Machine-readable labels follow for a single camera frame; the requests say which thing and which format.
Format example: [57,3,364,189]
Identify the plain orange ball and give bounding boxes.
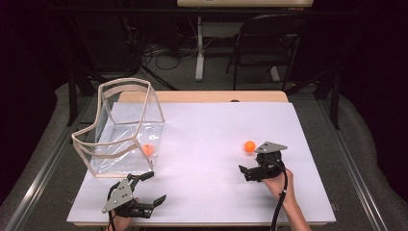
[243,140,257,154]

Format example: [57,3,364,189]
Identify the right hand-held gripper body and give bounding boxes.
[254,141,289,181]

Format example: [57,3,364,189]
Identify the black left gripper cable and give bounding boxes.
[106,210,117,231]

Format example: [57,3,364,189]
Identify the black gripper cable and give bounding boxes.
[269,159,290,231]
[106,210,117,231]

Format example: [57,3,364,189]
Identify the person's left hand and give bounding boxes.
[107,214,133,231]

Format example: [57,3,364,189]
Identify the orange ball with black mark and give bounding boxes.
[141,142,156,157]

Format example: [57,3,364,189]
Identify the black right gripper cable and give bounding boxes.
[269,159,290,231]

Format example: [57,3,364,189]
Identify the clear plastic bag beige trim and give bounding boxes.
[70,77,166,179]

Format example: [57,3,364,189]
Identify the person's right hand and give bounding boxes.
[261,168,296,207]

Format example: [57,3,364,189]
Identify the wooden table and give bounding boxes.
[65,90,338,227]

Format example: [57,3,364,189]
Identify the bundle of floor cables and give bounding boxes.
[140,15,219,72]

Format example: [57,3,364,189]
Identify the black stand post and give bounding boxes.
[331,71,342,131]
[66,63,78,127]

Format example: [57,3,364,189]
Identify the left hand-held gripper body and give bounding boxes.
[101,176,154,219]

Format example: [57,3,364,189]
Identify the white table cover sheet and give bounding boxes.
[65,101,338,225]

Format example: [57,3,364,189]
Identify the white desk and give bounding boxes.
[176,0,316,83]

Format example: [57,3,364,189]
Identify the black folding chair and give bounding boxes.
[224,13,306,92]

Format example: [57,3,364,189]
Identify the metal floor rail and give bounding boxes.
[315,98,390,231]
[2,95,94,231]

